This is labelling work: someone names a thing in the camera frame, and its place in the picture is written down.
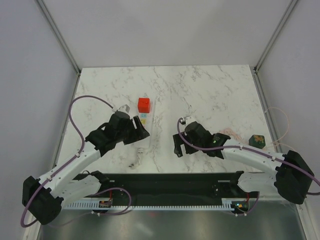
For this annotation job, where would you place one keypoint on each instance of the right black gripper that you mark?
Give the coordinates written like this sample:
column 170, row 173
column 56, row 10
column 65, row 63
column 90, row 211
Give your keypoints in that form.
column 177, row 149

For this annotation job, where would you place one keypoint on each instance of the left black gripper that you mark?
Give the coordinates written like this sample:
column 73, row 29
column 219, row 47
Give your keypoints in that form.
column 137, row 134

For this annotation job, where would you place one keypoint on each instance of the white power strip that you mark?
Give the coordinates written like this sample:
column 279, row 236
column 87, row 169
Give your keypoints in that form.
column 147, row 122

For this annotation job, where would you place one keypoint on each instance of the red cube socket adapter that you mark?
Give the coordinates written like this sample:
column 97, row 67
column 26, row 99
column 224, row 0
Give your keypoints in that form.
column 144, row 105

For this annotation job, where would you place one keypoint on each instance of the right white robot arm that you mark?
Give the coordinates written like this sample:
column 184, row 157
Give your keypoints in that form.
column 284, row 174

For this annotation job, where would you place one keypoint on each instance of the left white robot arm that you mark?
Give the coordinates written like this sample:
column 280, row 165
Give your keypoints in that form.
column 44, row 197

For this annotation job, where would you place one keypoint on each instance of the green patterned cube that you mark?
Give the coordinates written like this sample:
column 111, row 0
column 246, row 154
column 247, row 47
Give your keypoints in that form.
column 257, row 141

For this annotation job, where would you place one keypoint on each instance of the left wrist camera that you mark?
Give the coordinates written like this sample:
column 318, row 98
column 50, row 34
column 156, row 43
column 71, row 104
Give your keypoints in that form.
column 124, row 109

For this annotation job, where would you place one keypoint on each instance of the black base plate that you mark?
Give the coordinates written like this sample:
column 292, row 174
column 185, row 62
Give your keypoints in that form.
column 172, row 188

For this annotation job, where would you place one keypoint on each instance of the white slotted cable duct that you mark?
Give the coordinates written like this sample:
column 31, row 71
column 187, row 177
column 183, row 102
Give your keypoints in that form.
column 103, row 204

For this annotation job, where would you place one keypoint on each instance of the right aluminium frame post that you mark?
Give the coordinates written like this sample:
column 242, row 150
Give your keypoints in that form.
column 277, row 31

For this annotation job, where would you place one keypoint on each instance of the aluminium frame post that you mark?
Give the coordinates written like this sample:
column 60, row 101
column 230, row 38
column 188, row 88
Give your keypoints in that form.
column 277, row 31
column 58, row 35

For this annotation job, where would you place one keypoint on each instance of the left aluminium frame post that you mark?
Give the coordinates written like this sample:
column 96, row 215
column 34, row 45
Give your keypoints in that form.
column 58, row 35

